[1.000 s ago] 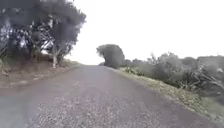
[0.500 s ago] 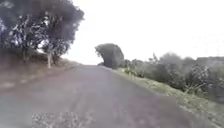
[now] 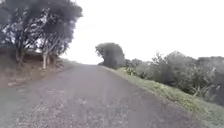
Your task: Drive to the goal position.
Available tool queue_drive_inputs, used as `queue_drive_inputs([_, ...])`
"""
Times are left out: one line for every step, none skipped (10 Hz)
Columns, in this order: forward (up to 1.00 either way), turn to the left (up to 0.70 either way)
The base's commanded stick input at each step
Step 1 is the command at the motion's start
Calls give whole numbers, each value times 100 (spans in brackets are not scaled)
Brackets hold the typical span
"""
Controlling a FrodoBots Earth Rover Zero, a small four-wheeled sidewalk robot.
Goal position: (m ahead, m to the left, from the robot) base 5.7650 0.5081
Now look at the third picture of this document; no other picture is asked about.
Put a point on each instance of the group of pale-trunked trees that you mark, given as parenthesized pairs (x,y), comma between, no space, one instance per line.
(50,20)

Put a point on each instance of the brown dirt verge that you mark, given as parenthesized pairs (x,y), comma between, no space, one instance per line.
(23,73)

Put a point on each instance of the dark round tree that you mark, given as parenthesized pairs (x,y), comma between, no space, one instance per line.
(111,55)

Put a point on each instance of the grey asphalt road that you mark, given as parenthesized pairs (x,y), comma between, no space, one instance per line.
(90,100)

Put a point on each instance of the row of green bushes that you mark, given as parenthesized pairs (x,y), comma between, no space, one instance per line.
(180,70)

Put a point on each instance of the green grass verge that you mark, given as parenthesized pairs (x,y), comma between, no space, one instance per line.
(173,95)

